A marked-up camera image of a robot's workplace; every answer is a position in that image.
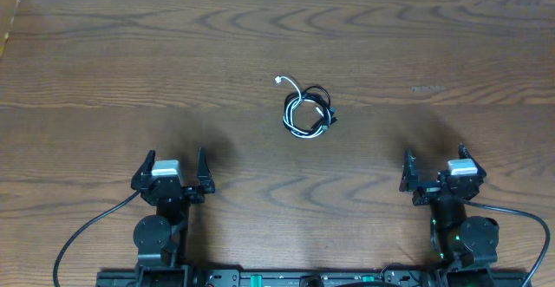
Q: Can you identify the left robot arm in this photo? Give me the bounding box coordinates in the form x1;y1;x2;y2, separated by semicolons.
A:
131;148;216;287

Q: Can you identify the white USB cable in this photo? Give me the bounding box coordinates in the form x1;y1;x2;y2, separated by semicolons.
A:
274;75;332;140

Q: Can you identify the left camera black cable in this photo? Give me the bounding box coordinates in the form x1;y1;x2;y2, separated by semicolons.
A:
52;190;142;287

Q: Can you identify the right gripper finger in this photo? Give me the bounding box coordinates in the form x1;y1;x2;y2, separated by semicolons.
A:
458;143;486;177
399;148;419;192

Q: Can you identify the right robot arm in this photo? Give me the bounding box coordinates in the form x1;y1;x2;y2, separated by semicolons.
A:
400;144;500;287

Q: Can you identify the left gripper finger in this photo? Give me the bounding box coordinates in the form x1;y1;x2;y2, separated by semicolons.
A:
197;147;215;193
131;150;155;191

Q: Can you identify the black USB cable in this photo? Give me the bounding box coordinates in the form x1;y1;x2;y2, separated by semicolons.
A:
283;84;339;135

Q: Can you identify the right camera black cable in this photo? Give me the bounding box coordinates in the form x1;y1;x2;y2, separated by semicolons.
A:
460;199;552;287

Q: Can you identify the camera black cable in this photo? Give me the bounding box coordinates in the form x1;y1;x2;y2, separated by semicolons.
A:
52;190;142;287
460;199;552;287

